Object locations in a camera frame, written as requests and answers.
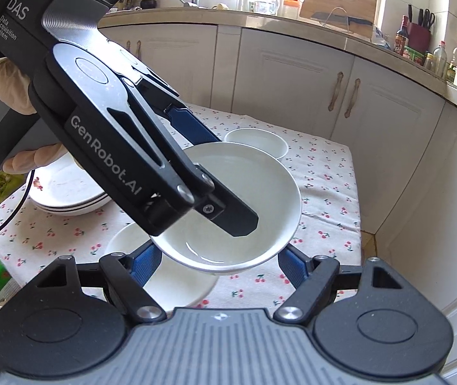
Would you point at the beige kitchen countertop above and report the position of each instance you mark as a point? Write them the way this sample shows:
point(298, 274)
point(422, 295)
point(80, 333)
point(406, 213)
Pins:
point(252, 18)

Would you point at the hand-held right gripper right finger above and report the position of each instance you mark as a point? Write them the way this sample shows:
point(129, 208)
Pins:
point(292, 262)

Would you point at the cherry-print tablecloth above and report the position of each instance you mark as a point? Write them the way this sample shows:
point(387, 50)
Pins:
point(324, 208)

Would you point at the large white floral bowl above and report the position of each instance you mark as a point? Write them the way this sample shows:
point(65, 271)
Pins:
point(188, 288)

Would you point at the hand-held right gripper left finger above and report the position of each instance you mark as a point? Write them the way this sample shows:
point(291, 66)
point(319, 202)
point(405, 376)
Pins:
point(146, 260)

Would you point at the red knife block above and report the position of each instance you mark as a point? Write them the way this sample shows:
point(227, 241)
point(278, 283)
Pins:
point(419, 38)

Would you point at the dark sauce bottle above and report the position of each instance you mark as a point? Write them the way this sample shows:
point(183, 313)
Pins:
point(401, 38)

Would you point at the black scissors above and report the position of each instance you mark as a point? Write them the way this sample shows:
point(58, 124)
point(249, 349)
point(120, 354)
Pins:
point(429, 18)

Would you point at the black cleaver knife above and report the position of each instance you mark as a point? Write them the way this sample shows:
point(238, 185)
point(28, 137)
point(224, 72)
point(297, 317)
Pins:
point(361, 21)

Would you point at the small white dish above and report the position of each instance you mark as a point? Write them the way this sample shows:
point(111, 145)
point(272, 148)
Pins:
point(256, 142)

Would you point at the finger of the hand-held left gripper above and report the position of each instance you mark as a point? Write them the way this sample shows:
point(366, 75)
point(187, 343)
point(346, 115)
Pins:
point(190, 124)
point(228, 216)

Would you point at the person's left hand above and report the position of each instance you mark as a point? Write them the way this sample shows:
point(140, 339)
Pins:
point(0, 84)

